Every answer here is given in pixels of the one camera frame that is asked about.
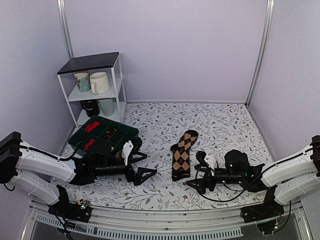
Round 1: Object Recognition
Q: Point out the white shelf with black top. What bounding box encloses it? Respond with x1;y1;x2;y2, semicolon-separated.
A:
57;52;127;128

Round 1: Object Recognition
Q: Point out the aluminium corner post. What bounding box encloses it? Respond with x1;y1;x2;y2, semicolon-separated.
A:
245;0;275;108
56;0;74;59

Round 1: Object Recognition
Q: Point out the pale green cup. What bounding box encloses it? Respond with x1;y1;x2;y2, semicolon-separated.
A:
98;98;115;117

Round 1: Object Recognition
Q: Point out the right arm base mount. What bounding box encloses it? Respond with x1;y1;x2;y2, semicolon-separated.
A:
240;185;285;235

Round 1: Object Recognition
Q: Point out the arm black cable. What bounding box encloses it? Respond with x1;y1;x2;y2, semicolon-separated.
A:
194;162;266;203
18;144;83;162

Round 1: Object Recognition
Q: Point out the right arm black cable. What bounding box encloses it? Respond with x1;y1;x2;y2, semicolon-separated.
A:
194;162;266;203

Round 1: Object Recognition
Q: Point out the left aluminium corner post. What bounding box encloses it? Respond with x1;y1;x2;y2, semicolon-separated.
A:
56;0;74;59

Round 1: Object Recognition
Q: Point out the black mug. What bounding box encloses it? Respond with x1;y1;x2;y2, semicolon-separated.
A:
80;99;100;118

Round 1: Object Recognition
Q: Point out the red sock in box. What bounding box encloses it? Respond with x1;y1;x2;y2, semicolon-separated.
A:
83;139;95;152

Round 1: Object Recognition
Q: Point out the teal floral mug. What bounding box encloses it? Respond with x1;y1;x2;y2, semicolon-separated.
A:
73;71;91;93

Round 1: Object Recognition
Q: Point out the cream white mug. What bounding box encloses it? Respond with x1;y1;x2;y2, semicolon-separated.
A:
89;72;110;95

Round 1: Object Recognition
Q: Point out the dark patterned rolled sock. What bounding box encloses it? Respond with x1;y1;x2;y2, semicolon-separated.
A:
102;127;117;140

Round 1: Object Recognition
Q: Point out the red rolled sock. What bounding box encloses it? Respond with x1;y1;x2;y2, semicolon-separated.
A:
84;121;101;133

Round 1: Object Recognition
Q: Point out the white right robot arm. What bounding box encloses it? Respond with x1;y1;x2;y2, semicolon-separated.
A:
186;135;320;218

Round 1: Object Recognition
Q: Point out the aluminium front rail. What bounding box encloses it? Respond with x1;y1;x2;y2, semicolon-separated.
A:
21;192;318;240

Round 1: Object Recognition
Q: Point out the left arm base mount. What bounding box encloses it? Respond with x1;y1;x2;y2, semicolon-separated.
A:
48;185;93;223

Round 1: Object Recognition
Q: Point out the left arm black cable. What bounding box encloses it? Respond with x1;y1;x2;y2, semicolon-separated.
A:
18;144;83;162

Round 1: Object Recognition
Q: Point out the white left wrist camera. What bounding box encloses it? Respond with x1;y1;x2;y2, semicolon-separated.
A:
121;140;134;166

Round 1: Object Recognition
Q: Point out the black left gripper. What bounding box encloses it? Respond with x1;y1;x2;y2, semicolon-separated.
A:
94;153;158;187

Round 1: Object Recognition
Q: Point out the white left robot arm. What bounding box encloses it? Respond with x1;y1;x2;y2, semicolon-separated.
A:
0;131;157;217

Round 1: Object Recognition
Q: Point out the green compartment organizer box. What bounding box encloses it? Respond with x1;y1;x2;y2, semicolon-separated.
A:
68;116;139;157

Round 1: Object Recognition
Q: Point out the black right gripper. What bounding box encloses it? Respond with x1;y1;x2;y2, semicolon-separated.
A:
186;163;245;195

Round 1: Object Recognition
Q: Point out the brown argyle sock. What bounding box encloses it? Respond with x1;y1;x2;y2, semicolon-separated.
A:
170;130;199;182

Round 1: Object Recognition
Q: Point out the right aluminium corner post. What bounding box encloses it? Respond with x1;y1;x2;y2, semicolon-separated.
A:
245;0;275;108

